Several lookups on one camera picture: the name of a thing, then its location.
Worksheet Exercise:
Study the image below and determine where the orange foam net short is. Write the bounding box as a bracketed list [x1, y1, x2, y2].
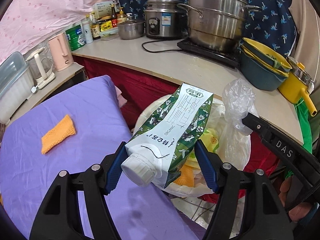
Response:
[41, 114, 76, 154]

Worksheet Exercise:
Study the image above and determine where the green white milk carton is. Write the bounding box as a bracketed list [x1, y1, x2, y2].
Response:
[121, 83, 214, 189]

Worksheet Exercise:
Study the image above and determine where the clear plastic bag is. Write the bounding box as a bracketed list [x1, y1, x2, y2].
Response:
[222, 79, 259, 135]

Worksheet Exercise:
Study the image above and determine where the yellow green snack bag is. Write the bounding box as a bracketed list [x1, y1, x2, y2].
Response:
[185, 128, 219, 169]

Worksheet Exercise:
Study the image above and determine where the white lined trash bin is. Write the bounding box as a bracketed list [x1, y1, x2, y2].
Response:
[132, 94, 252, 198]

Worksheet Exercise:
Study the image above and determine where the green plastic bag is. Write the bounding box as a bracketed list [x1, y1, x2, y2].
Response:
[294, 98, 312, 154]

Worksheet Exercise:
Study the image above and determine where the purple table cloth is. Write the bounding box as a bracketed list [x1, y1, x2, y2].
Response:
[1, 76, 205, 239]

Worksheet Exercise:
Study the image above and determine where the yellow saucepan with lid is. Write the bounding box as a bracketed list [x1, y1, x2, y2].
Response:
[278, 56, 317, 116]

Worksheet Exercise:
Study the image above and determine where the teal yellow basin stack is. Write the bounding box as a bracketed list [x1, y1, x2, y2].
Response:
[239, 37, 292, 92]

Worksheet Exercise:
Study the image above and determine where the black induction cooker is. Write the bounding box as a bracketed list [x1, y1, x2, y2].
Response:
[177, 38, 240, 69]

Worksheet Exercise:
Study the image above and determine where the blue patterned cloth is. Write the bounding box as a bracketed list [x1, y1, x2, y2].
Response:
[119, 0, 297, 56]

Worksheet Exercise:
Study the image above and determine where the grey lidded dish rack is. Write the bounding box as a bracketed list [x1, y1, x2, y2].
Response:
[0, 51, 34, 125]

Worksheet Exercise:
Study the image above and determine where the red velvet curtain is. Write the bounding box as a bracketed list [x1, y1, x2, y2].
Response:
[72, 55, 286, 203]

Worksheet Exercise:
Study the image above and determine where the glass electric kettle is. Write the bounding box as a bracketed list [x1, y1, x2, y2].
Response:
[25, 47, 55, 93]

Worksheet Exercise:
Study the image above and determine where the pink electric kettle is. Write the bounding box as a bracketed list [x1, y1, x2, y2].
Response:
[48, 33, 74, 72]

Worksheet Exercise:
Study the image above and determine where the large steel steamer pot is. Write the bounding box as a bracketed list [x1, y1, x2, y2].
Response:
[177, 0, 262, 53]

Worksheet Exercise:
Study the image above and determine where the green tin can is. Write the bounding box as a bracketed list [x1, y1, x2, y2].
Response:
[65, 25, 86, 51]

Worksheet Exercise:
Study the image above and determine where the clear food container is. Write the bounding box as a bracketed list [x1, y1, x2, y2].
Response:
[99, 27, 119, 41]

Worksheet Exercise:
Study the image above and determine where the dark sauce bottle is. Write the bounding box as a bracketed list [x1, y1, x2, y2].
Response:
[91, 15, 101, 40]

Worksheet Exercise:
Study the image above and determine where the white thermos bottle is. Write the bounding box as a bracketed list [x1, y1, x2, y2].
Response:
[82, 20, 93, 44]

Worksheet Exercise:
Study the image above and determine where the steel rice cooker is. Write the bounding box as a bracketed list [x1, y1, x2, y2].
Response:
[144, 0, 187, 39]

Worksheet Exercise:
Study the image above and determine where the small steel pot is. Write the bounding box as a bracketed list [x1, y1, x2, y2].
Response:
[118, 20, 145, 40]

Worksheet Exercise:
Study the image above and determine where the red label sauce bottle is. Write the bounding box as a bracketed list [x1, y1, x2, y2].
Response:
[111, 4, 118, 28]

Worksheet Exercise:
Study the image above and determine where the yellow soap bottle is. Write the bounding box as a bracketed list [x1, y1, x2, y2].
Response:
[117, 7, 127, 25]

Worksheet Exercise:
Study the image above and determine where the pink dotted sheet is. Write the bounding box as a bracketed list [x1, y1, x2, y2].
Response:
[1, 0, 111, 61]

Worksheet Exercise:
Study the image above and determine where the white green box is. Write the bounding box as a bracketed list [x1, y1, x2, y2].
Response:
[92, 1, 113, 19]

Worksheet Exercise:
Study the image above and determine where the black power cable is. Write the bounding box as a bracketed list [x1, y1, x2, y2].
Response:
[141, 38, 186, 54]

